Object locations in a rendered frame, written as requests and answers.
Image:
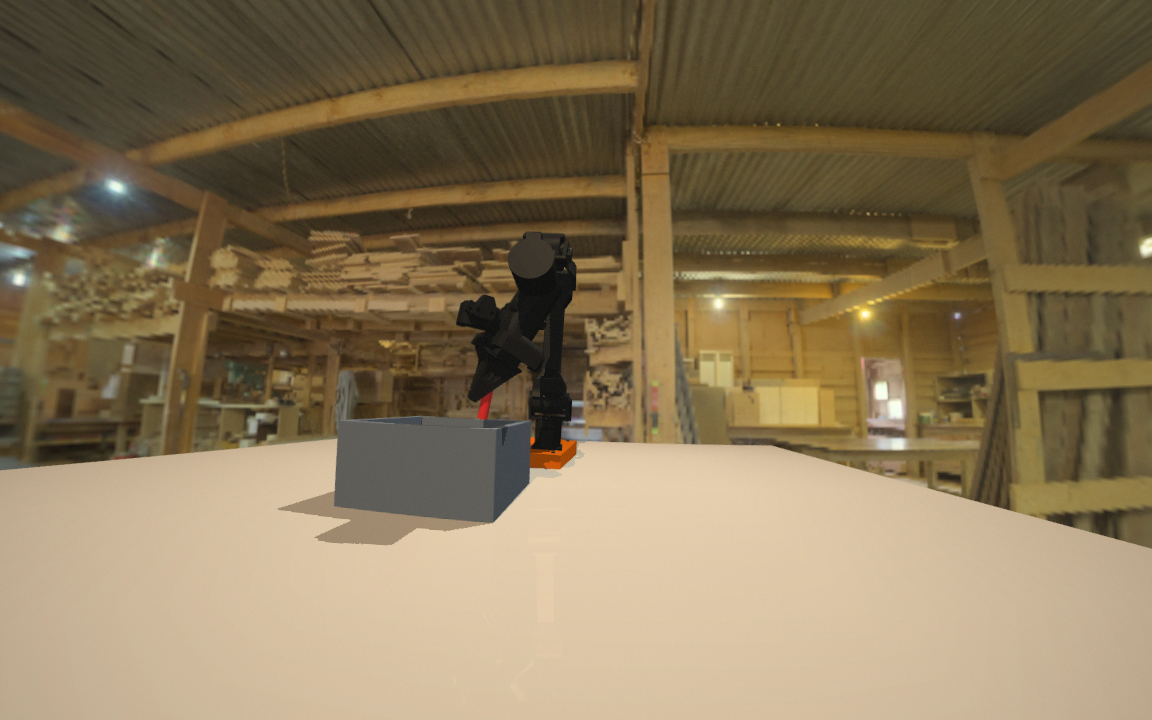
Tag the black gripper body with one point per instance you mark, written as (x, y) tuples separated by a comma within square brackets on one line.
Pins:
[(515, 344)]

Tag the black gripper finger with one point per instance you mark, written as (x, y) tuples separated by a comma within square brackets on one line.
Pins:
[(494, 372), (479, 366)]

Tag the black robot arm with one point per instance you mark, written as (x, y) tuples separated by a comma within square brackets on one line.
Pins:
[(537, 264)]

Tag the red peg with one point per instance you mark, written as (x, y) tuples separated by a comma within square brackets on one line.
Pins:
[(484, 406)]

